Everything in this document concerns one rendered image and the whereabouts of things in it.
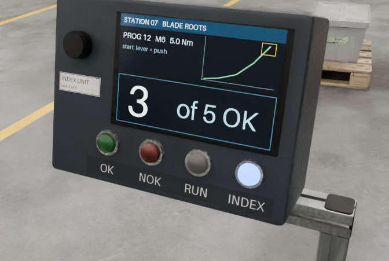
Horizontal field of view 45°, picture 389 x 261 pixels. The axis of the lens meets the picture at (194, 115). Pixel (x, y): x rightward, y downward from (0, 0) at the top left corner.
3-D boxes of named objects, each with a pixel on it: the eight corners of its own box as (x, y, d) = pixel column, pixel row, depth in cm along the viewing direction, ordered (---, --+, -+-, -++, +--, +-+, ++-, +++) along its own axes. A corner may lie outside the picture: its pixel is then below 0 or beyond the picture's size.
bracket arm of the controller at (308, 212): (353, 222, 50) (357, 199, 48) (350, 239, 47) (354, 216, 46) (156, 175, 58) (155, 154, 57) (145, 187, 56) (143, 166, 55)
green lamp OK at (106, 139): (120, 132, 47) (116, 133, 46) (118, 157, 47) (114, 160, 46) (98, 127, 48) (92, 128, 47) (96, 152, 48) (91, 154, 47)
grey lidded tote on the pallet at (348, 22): (363, 42, 395) (369, 3, 380) (363, 66, 343) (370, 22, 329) (313, 38, 406) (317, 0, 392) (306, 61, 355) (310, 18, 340)
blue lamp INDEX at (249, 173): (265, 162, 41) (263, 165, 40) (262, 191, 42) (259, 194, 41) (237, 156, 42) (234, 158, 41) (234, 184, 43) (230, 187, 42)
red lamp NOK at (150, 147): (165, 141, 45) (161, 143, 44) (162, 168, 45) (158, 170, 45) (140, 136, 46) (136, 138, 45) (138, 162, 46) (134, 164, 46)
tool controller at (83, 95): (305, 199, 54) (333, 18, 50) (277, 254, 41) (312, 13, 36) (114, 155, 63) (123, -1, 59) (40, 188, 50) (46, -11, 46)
